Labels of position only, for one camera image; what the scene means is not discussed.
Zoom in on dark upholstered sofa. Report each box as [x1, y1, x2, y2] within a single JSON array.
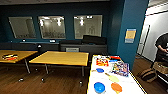
[[59, 34, 108, 56]]

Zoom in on grey rectangular panel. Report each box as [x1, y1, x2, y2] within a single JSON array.
[[65, 47, 81, 54]]

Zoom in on interior glass window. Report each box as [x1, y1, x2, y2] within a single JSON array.
[[37, 15, 67, 40], [73, 14, 104, 40], [8, 16, 37, 40]]

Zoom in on orange snack packets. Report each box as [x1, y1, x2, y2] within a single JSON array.
[[95, 57, 110, 67]]

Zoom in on long wooden table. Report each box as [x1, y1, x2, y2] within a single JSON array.
[[0, 49, 39, 74], [28, 50, 90, 77]]

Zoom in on small flat blue object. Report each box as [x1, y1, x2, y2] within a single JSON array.
[[95, 67, 105, 74]]

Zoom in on red flat packet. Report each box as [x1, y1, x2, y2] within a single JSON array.
[[108, 55, 122, 61]]

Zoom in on colourful printed box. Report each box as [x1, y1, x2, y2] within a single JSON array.
[[111, 61, 131, 78]]

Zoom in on yellow green paddle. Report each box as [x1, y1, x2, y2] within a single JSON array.
[[105, 72, 121, 84]]

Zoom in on blue plastic bowl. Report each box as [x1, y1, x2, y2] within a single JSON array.
[[93, 81, 107, 94]]

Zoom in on white table with colourful dishes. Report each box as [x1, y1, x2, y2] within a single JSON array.
[[87, 54, 148, 94]]

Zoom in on small red black object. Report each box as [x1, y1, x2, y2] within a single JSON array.
[[1, 53, 18, 62]]

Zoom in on black wheeled cart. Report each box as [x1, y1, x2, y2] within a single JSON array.
[[152, 59, 168, 86]]

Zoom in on yellow wall sign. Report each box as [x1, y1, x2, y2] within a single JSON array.
[[124, 28, 137, 45]]

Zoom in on dark long wall bench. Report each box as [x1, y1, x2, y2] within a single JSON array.
[[0, 41, 61, 54]]

